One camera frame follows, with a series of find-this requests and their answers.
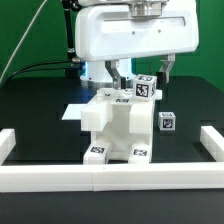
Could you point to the white tagged cube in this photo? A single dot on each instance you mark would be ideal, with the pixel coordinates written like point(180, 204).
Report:
point(144, 87)
point(166, 121)

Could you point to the white tag base sheet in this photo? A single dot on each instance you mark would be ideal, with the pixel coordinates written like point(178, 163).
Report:
point(73, 112)

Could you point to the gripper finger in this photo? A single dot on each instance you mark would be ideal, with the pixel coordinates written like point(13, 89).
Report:
point(119, 82)
point(167, 62)

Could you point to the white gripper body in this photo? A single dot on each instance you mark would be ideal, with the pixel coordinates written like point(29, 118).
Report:
point(117, 29)

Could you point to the white U-shaped obstacle frame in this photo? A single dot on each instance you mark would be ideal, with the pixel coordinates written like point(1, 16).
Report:
point(112, 177)

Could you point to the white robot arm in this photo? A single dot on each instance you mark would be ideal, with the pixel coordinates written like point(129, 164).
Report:
point(97, 76)

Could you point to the black camera stand pole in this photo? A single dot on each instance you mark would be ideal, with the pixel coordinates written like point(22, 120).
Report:
point(70, 5)

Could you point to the white chair seat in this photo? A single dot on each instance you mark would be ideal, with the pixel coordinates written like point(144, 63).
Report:
point(120, 140)

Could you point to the white chair back frame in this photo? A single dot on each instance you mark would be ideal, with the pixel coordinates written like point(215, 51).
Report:
point(119, 107)

